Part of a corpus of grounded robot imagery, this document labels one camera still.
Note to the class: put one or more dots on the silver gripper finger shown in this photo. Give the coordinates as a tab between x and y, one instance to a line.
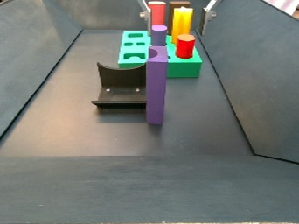
146	14
208	14

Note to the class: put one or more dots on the purple arch block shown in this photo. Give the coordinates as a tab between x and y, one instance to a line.
156	66

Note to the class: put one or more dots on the green shape sorter board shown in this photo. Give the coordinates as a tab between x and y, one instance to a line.
134	55

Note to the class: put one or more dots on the red cylinder peg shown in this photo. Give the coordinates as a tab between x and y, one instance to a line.
158	11

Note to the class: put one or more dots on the purple cylinder peg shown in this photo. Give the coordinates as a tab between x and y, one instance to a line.
158	35

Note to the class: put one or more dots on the yellow star peg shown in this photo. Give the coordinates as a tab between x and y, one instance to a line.
182	22

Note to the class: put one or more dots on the brown rectangular peg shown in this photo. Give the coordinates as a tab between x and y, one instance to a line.
175	4

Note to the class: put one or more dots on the red hexagonal peg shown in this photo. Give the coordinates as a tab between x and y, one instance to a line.
184	46

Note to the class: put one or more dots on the black curved holder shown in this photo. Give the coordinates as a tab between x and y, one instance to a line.
122	86

